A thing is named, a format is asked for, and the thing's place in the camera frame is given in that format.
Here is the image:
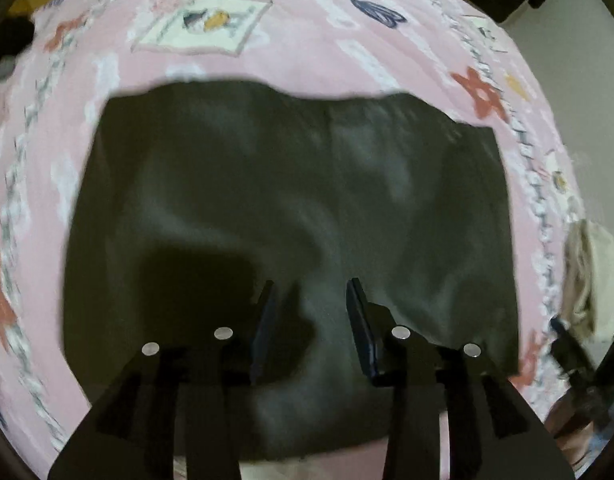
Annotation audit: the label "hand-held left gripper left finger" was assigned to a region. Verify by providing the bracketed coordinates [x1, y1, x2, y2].
[47, 280, 278, 480]

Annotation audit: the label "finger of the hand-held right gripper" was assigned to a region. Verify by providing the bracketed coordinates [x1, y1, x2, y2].
[548, 314, 597, 378]

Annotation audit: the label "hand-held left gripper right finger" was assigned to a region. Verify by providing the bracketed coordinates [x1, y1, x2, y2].
[346, 277, 575, 480]

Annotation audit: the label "dark brown leather jacket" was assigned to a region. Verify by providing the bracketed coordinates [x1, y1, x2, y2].
[62, 80, 520, 463]

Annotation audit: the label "folded beige clothes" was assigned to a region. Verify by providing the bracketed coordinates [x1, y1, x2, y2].
[560, 220, 614, 334]

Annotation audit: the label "pink printed blanket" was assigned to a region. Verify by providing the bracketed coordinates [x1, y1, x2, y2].
[0, 0, 614, 480]

